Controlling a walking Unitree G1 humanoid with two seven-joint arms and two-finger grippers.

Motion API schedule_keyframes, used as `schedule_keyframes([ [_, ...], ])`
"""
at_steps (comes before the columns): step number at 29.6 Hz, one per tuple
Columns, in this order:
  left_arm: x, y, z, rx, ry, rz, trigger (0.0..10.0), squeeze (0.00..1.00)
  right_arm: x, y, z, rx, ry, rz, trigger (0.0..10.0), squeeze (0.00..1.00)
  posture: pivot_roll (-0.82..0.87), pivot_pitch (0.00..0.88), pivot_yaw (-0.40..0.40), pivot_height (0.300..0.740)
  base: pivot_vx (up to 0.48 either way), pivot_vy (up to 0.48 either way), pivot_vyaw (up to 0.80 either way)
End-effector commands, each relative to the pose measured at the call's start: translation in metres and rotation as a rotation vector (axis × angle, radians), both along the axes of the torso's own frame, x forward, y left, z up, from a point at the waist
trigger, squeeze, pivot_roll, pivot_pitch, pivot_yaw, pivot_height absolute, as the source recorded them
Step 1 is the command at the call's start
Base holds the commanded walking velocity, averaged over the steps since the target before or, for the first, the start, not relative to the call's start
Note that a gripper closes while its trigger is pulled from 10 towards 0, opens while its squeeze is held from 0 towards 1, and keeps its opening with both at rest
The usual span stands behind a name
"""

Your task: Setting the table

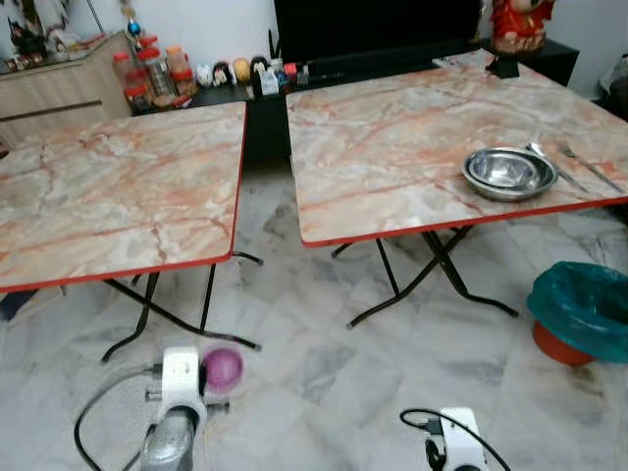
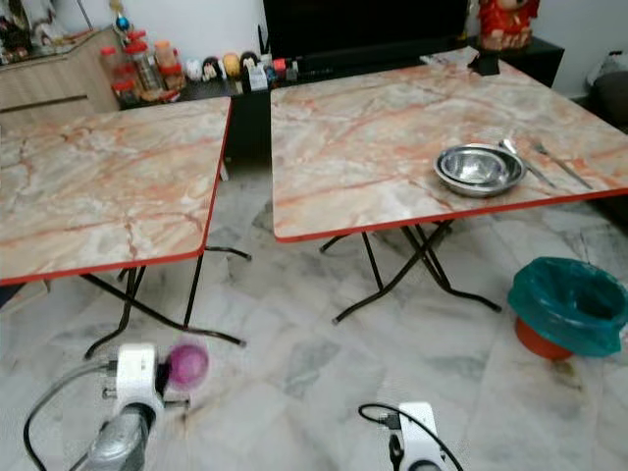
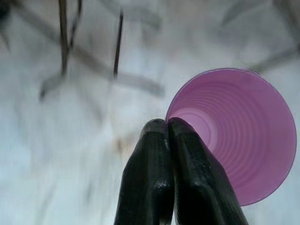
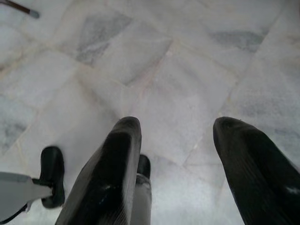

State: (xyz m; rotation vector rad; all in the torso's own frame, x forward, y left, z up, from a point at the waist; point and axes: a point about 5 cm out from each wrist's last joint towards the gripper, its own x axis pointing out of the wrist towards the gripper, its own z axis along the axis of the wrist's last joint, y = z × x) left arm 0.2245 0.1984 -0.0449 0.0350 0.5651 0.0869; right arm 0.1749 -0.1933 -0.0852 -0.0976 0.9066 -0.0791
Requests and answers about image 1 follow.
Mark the purple round object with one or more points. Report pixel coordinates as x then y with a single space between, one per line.
224 369

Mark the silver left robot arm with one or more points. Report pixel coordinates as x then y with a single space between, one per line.
169 442

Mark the stainless steel fork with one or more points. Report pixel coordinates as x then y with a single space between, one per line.
589 168

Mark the green plastic bin bag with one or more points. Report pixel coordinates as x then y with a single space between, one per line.
564 309

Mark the stainless steel spoon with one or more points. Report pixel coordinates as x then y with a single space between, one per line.
539 152

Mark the orange waste bin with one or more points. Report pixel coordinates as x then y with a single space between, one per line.
554 345

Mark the stainless steel bowl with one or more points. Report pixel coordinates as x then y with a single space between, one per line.
509 174

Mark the dark sofa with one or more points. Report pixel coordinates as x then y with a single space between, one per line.
613 96

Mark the small black box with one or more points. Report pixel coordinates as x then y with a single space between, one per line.
504 67

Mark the red doll figurine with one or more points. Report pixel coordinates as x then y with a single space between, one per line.
520 25

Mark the printed paper sheet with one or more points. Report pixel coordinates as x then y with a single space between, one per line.
461 61

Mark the marble top folding table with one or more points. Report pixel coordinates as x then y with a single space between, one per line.
392 147
118 186

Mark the black television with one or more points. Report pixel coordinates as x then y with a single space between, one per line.
373 27

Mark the small white card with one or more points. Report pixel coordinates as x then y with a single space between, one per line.
268 83

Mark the small yellow figurine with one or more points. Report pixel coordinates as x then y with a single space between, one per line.
241 70

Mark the small black figurine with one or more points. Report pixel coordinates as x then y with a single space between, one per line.
223 74

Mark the small white figurine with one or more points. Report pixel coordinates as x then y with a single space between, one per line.
204 76

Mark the orange-filled red-lidded jar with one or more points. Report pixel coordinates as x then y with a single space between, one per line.
180 67

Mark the large red-lidded clear jar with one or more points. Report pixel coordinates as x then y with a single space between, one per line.
155 74

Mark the slim red-lidded clear jar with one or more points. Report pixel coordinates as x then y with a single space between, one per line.
122 74

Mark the blue round ornament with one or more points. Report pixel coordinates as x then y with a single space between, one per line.
134 28

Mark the light wooden cabinet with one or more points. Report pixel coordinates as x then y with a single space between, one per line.
59 93

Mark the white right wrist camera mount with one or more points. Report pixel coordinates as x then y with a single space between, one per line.
459 442

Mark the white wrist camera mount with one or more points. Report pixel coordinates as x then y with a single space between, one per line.
182 378
459 442

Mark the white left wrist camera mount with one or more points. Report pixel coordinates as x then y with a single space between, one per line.
182 378

